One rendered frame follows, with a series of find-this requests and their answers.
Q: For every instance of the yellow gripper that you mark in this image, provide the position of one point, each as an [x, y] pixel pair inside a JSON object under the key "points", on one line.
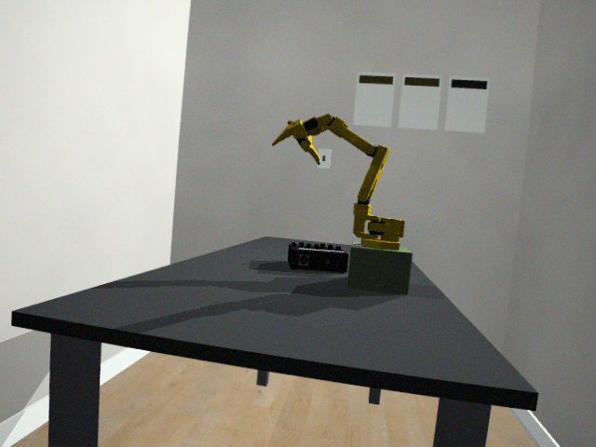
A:
{"points": [[296, 129]]}

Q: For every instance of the black lighting desk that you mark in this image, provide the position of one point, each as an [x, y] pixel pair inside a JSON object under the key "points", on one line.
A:
{"points": [[317, 258]]}

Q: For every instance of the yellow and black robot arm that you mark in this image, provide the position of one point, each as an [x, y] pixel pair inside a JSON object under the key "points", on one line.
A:
{"points": [[389, 229]]}

